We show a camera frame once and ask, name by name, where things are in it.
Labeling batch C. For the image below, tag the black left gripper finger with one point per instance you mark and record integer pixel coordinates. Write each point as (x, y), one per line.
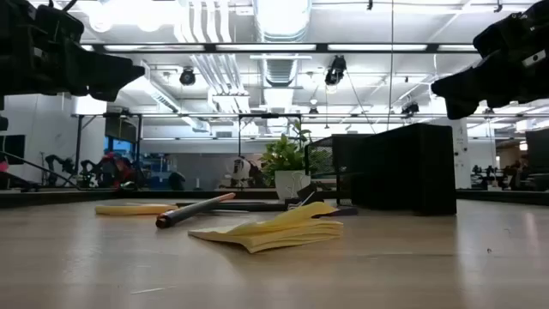
(111, 70)
(105, 94)

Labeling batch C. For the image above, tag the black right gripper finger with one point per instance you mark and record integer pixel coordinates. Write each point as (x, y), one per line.
(461, 108)
(480, 81)

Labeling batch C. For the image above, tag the black mesh desk organizer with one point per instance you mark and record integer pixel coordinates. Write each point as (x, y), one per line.
(407, 171)

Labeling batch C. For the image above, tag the orange wooden pencil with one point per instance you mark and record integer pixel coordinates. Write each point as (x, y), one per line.
(225, 197)

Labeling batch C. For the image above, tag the black background robot arm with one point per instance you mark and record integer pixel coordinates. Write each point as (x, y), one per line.
(60, 165)

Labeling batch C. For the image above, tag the white pillar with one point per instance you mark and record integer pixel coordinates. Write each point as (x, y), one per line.
(463, 154)

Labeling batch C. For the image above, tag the red black background robot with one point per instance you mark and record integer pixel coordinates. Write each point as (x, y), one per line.
(116, 169)

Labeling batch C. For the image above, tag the black monitor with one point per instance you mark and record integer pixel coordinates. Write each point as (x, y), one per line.
(13, 149)

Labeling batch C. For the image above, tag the person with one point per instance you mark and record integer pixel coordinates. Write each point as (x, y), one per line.
(521, 171)

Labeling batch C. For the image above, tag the dark monitor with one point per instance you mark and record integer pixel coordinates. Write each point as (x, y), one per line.
(538, 150)

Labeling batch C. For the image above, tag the black overhead light bar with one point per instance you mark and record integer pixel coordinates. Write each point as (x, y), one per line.
(210, 47)

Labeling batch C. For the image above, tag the black marker pen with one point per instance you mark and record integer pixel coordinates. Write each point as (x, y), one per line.
(180, 216)

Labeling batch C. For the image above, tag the white round background robot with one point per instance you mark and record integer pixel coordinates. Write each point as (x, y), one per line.
(240, 169)

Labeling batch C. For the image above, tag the black binder clip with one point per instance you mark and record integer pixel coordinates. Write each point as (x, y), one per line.
(311, 195)

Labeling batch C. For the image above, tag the green plant white pot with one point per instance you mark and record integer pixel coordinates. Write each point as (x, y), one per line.
(291, 182)

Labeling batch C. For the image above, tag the yellow sticky notes pad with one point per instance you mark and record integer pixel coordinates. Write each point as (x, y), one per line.
(279, 236)

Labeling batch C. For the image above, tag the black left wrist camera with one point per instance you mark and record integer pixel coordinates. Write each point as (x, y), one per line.
(60, 23)

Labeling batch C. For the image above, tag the black ceiling camera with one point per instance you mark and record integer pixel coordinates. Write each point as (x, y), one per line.
(411, 108)
(336, 70)
(187, 77)

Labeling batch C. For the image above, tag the black table frame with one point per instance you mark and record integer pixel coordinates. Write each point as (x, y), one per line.
(64, 198)

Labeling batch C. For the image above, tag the black background frame stand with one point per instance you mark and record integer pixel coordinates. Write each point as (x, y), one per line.
(270, 115)

